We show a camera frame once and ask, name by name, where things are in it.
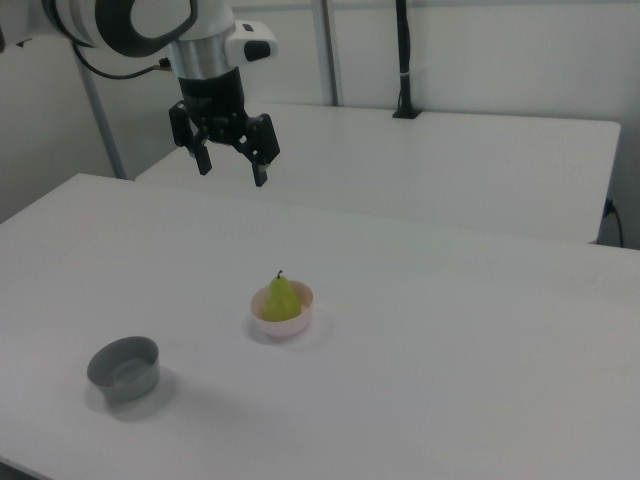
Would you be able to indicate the white side table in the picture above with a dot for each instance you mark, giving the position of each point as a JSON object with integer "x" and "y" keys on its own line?
{"x": 400, "y": 165}

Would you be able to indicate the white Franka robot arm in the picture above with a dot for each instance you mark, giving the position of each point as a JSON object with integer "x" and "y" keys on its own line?
{"x": 200, "y": 55}

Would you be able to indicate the black camera stand pole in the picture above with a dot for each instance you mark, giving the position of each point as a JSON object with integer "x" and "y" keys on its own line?
{"x": 404, "y": 50}

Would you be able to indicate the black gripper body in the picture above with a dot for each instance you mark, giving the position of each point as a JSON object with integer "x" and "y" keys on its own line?
{"x": 215, "y": 100}

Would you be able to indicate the grey wall frame post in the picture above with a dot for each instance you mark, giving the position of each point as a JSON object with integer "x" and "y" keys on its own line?
{"x": 102, "y": 125}
{"x": 330, "y": 50}

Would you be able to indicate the pink plastic bowl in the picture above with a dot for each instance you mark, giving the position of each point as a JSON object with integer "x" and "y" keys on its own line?
{"x": 285, "y": 330}

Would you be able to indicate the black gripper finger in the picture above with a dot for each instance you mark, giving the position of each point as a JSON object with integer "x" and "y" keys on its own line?
{"x": 262, "y": 145}
{"x": 202, "y": 155}

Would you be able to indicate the grey plastic bowl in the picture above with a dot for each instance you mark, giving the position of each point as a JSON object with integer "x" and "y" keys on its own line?
{"x": 130, "y": 385}

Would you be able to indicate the green pear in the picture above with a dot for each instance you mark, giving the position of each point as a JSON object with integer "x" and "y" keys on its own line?
{"x": 281, "y": 305}

